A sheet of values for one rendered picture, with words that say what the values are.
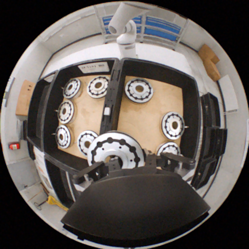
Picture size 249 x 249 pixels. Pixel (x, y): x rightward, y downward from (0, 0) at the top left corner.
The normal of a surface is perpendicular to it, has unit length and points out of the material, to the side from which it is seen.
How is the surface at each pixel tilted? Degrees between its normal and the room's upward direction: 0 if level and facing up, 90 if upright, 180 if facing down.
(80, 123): 0
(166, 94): 0
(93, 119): 0
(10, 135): 90
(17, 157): 90
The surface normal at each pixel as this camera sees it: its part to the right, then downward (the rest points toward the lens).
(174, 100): -0.04, -0.03
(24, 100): 0.97, 0.03
